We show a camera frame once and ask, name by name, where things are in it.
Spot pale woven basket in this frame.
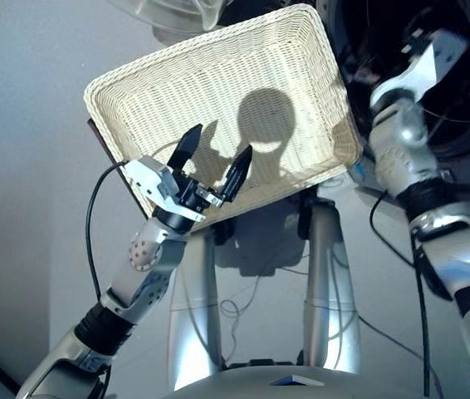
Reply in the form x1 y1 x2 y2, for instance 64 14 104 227
83 2 364 233

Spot dark brown basket stand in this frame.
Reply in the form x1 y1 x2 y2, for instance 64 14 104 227
86 118 149 221

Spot round glass washing machine door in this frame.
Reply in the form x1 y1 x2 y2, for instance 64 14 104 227
105 0 286 37

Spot grey washing machine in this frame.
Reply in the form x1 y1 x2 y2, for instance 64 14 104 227
317 0 470 196

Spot black stand caster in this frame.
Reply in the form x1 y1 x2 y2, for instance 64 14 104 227
213 222 236 247
296 197 315 241

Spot silver robot leg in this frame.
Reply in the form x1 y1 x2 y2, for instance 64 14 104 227
303 198 363 375
167 228 223 392

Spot silver robot torso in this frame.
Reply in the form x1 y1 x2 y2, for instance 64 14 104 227
172 364 427 399

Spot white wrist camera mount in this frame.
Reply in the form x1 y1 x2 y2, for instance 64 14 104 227
370 27 470 113
125 155 207 224

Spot thin grey loose cable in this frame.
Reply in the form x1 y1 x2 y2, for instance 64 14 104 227
218 265 443 399

